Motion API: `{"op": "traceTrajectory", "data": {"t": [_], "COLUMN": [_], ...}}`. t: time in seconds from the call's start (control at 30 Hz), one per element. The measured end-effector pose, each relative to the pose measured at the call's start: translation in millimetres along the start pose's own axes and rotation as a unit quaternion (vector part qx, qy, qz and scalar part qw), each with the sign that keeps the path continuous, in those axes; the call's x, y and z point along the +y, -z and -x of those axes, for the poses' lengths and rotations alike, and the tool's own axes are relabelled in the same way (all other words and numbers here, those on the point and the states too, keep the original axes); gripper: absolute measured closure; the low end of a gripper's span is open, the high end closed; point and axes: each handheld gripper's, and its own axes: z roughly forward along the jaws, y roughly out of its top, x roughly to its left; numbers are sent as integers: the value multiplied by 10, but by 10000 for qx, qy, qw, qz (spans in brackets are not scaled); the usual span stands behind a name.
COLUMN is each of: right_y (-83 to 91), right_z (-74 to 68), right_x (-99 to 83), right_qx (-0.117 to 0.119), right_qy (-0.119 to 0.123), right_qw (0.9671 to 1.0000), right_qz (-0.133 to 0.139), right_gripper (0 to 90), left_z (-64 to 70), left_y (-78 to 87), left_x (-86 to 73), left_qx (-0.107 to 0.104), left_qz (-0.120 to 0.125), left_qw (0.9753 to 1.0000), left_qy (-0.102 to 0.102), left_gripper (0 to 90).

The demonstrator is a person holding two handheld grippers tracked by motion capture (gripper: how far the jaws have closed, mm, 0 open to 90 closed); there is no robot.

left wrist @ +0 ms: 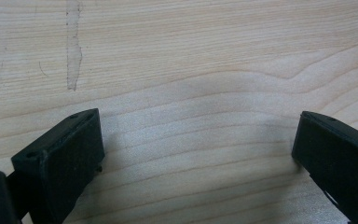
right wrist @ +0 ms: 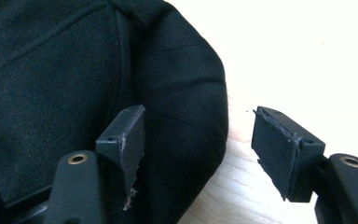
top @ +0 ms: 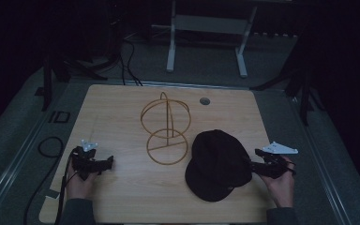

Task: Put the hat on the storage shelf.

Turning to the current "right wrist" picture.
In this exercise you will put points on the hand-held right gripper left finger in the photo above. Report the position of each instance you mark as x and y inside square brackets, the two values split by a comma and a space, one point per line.
[122, 137]

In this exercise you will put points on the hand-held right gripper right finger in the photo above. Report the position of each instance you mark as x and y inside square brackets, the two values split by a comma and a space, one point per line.
[287, 158]

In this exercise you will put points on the black sweatshirt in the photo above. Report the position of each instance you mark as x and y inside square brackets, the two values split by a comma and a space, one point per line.
[59, 77]

